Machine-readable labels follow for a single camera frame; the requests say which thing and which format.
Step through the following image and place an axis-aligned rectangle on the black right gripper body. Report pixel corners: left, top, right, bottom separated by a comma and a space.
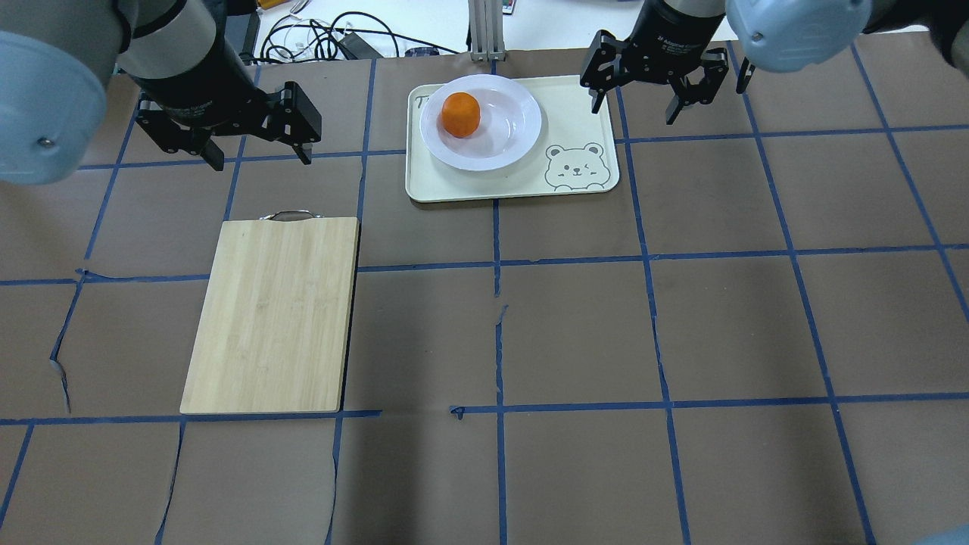
579, 6, 729, 103

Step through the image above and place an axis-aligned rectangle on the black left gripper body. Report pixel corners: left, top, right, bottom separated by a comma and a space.
132, 38, 322, 152

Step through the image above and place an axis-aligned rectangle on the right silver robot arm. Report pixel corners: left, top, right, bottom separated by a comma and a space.
579, 1, 968, 124

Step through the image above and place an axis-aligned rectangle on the aluminium frame post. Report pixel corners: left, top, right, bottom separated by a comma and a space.
467, 0, 506, 62

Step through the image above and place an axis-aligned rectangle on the white round plate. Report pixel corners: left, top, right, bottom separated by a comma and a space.
416, 73, 543, 172

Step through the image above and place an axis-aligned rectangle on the bamboo cutting board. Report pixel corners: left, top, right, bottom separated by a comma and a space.
179, 214, 360, 416

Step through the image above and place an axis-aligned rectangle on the orange fruit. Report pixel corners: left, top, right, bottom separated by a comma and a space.
440, 91, 481, 139

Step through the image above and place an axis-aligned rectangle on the cream bear tray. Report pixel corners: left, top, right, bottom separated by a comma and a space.
404, 75, 619, 203

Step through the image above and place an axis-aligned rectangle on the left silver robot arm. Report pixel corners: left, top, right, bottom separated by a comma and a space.
1, 1, 322, 184

